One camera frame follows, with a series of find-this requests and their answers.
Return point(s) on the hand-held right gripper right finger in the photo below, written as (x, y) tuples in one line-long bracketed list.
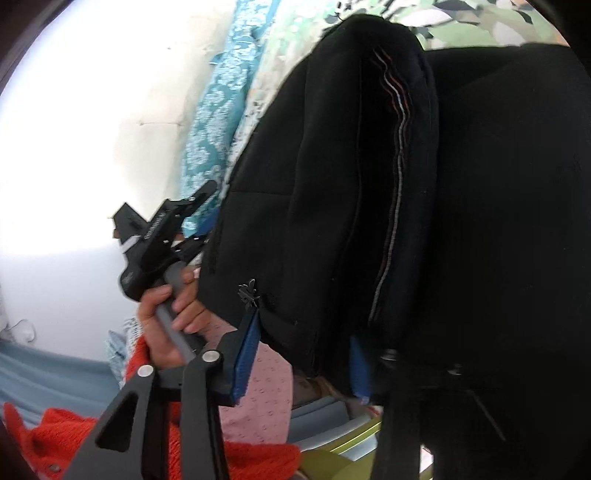
[(361, 369)]

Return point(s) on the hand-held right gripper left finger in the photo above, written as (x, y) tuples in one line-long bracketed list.
[(242, 360)]

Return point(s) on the person's left hand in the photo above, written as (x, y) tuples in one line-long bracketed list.
[(159, 341)]

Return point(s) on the grey-blue cloth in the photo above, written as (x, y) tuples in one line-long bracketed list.
[(318, 417), (55, 378)]

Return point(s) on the black pants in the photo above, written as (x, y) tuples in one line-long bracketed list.
[(485, 207)]

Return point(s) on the pale blue patterned cloth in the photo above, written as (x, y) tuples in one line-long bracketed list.
[(121, 337)]

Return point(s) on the yellow-green object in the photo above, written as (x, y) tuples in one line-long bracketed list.
[(332, 461)]

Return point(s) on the pink dotted garment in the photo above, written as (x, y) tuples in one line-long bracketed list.
[(263, 401)]

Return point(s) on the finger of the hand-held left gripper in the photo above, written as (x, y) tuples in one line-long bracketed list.
[(201, 191), (194, 249)]

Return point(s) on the teal patterned cloth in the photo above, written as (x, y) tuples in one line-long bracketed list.
[(217, 115)]

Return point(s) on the orange knit sweater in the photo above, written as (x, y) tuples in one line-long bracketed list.
[(258, 459)]

